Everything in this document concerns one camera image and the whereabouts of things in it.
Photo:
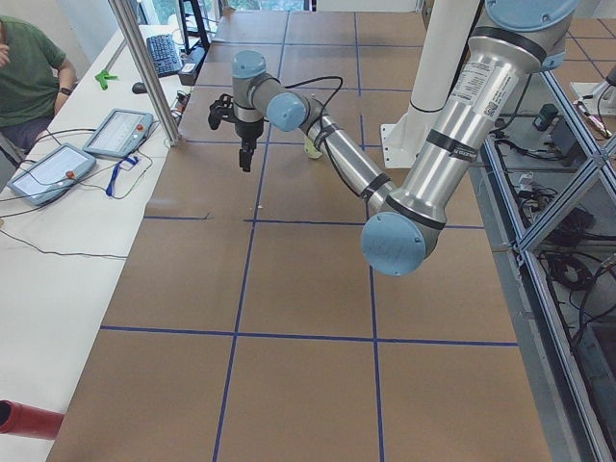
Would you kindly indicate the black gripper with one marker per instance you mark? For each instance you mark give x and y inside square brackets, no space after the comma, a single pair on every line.
[248,130]

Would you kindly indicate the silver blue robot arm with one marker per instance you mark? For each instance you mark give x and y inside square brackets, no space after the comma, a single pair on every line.
[474,56]

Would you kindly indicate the clear plastic ball can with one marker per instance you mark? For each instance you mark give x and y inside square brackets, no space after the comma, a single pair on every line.
[310,150]

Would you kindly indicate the black computer keyboard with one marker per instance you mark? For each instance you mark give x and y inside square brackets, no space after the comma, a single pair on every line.
[163,53]

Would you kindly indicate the far grey teach pendant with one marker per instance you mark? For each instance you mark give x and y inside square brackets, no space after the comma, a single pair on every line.
[119,134]

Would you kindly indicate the grey teach pendant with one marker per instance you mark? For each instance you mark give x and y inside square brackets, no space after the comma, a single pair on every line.
[53,175]
[119,134]

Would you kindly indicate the black computer mouse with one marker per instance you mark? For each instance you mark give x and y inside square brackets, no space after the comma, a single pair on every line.
[139,88]

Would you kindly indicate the green plastic clamp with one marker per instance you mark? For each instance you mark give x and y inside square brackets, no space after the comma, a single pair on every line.
[103,78]

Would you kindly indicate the near grey teach pendant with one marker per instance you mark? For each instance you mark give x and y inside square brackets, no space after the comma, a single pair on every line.
[53,175]

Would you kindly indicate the person in green shirt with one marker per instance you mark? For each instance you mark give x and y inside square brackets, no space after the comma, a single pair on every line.
[37,79]

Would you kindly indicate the red cylinder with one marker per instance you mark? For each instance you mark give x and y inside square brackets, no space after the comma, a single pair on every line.
[23,420]

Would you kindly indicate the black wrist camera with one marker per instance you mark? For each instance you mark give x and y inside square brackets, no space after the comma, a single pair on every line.
[221,110]

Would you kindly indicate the white metal base plate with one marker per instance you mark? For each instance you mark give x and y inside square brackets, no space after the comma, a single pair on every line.
[396,153]

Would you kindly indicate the grey aluminium post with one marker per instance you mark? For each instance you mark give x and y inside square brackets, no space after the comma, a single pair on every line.
[129,27]

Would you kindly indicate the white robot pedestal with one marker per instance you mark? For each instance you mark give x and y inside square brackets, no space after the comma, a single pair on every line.
[448,25]

